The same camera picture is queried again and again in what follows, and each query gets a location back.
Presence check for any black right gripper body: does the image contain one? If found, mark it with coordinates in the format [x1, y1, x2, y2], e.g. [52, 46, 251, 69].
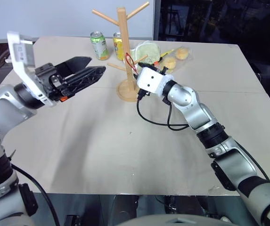
[154, 66, 169, 76]

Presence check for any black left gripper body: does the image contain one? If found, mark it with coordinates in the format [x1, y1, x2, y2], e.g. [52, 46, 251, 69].
[34, 63, 76, 102]

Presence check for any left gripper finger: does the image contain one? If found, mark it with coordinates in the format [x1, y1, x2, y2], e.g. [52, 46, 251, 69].
[55, 56, 93, 76]
[65, 66, 107, 95]

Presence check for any red keychain loop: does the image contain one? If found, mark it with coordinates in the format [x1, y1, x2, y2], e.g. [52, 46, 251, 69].
[124, 53, 139, 74]

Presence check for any wooden tree stand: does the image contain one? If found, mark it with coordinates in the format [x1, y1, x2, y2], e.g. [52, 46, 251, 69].
[91, 1, 150, 103]

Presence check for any round yellow bread bun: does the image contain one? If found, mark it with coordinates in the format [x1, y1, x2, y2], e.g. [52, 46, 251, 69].
[163, 56, 178, 69]
[175, 47, 189, 60]

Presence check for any yellow pink pen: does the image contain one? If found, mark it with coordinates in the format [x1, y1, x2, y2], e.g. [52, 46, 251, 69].
[159, 48, 174, 58]

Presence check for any green drink can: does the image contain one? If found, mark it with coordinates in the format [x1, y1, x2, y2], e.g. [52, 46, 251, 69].
[90, 31, 110, 61]

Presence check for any yellow drink can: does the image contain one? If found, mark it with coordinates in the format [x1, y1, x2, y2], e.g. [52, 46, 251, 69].
[112, 31, 126, 62]

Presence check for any white partition panel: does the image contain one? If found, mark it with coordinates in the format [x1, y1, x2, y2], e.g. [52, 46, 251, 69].
[0, 0, 161, 41]

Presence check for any dark rounded shape under table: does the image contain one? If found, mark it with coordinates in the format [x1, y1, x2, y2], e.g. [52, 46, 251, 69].
[108, 194, 139, 226]

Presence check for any grey robot torso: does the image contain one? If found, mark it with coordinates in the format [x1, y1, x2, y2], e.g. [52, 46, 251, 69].
[116, 212, 241, 226]

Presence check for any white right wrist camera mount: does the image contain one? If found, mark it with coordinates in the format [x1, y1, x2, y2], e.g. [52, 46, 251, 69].
[136, 67, 174, 97]

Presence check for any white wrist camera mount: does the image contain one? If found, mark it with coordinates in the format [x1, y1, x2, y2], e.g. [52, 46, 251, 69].
[6, 30, 58, 108]
[136, 67, 174, 97]

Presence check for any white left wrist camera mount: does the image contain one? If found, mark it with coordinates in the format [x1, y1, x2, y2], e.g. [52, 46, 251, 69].
[6, 30, 58, 108]

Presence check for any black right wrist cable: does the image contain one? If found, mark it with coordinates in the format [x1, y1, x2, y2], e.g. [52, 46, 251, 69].
[136, 93, 190, 131]

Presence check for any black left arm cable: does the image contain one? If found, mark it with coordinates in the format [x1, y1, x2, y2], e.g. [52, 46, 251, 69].
[11, 163, 60, 226]

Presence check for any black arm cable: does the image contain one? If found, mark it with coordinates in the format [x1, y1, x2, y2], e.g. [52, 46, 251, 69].
[11, 163, 60, 226]
[238, 143, 270, 182]

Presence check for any black right upper arm cable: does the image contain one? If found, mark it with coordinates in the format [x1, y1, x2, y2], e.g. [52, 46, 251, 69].
[238, 143, 270, 182]

